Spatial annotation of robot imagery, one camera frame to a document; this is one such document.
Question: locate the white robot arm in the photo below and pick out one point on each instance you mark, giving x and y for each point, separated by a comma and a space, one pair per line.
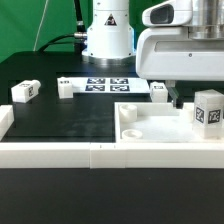
115, 26

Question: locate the white square table top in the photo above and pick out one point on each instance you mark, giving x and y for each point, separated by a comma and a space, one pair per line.
158, 123

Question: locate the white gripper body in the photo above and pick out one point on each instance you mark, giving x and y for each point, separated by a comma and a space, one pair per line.
169, 54

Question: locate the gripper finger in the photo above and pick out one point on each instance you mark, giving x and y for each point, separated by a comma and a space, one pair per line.
173, 92

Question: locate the white sheet with fiducial markers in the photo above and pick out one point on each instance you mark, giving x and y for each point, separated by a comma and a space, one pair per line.
105, 85

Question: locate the white U-shaped obstacle fence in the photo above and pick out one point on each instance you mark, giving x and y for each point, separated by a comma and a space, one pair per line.
105, 155

